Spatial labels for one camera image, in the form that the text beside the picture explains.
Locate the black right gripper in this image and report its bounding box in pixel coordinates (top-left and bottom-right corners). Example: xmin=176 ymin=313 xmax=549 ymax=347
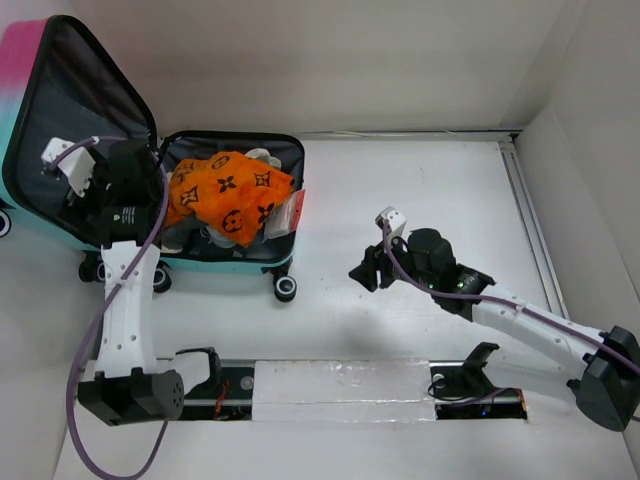
xmin=347 ymin=231 xmax=436 ymax=292

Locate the grey cream fleece blanket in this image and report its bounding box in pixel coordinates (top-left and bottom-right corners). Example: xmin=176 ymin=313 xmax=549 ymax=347
xmin=161 ymin=148 xmax=282 ymax=254

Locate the orange patterned towel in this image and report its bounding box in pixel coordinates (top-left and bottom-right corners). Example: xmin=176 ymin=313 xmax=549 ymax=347
xmin=163 ymin=151 xmax=295 ymax=249

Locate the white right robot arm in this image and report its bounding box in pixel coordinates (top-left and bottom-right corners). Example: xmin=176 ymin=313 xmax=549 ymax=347
xmin=349 ymin=225 xmax=639 ymax=432

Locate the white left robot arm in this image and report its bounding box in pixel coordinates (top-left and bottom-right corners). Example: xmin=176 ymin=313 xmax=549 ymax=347
xmin=77 ymin=139 xmax=223 ymax=426

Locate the pink teal suitcase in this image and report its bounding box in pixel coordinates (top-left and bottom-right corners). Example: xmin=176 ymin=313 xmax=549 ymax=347
xmin=1 ymin=15 xmax=305 ymax=302

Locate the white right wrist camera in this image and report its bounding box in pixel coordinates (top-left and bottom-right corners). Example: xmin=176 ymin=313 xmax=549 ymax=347
xmin=375 ymin=206 xmax=407 ymax=239

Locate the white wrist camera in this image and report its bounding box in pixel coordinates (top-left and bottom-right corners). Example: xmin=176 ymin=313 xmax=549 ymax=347
xmin=375 ymin=206 xmax=407 ymax=239
xmin=41 ymin=136 xmax=99 ymax=197

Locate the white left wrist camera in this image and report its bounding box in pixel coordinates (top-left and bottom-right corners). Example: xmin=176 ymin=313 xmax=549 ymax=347
xmin=41 ymin=136 xmax=99 ymax=197

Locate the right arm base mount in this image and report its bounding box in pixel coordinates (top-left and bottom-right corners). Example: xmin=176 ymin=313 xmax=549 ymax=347
xmin=427 ymin=342 xmax=528 ymax=421

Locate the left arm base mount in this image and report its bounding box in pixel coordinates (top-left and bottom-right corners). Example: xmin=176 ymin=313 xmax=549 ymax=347
xmin=179 ymin=360 xmax=256 ymax=422

